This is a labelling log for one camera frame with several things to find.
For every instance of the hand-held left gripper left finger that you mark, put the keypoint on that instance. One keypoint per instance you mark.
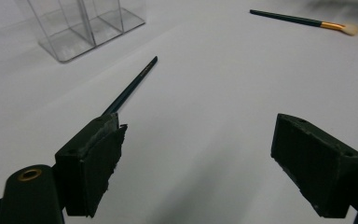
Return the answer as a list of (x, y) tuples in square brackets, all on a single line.
[(87, 168)]

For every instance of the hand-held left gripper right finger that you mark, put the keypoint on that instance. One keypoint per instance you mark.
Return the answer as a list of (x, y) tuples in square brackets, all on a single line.
[(313, 165)]

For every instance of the clear acrylic organizer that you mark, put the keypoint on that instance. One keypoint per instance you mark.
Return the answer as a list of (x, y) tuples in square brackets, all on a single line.
[(74, 40)]

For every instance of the white board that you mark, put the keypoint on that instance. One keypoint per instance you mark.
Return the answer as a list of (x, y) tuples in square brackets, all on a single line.
[(199, 93)]

